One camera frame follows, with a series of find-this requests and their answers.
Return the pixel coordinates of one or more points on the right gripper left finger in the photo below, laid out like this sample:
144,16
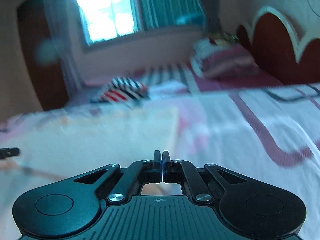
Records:
131,180

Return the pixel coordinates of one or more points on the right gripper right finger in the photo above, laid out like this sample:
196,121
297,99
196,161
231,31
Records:
186,174

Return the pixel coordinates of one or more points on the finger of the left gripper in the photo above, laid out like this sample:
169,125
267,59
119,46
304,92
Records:
9,152

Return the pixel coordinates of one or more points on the cream knit sweater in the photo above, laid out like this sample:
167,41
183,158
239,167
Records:
61,144

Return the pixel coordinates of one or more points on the red black striped garment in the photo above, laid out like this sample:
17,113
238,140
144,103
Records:
121,89

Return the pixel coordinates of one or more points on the striped bed sheet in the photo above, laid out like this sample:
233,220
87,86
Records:
174,79

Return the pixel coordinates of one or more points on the pink patterned quilt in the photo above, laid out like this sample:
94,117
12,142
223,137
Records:
257,150

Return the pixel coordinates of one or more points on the dark wooden door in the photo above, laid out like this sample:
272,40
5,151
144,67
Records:
40,55

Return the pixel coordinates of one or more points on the grey left curtain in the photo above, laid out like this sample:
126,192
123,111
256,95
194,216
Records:
56,12

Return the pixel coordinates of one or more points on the grey curtain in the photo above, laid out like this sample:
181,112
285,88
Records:
56,12
212,10

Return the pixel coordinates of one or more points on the yellow patterned pillow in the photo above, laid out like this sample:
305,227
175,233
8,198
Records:
223,39

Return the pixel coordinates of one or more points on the grey right curtain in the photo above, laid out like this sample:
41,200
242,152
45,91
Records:
212,10

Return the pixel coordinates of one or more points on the window with white frame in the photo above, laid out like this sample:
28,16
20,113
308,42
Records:
104,20

